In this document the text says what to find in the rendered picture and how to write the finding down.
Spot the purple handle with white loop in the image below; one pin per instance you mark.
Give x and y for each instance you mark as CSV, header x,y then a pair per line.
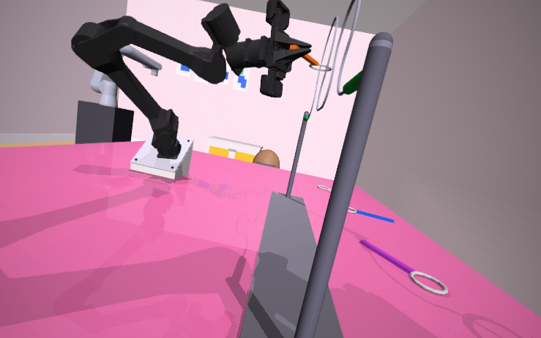
x,y
405,268

